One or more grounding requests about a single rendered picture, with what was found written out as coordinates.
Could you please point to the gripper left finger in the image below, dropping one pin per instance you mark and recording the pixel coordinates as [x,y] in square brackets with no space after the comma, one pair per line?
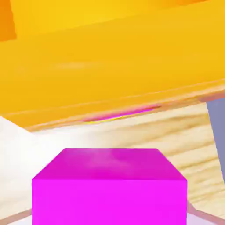
[19,220]

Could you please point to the small magenta cube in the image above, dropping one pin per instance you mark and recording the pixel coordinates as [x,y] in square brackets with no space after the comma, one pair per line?
[109,196]

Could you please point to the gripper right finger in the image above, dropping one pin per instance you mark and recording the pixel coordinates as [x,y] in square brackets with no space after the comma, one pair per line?
[202,219]

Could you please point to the large yellow box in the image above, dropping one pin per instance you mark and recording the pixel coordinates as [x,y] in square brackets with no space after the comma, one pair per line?
[112,66]

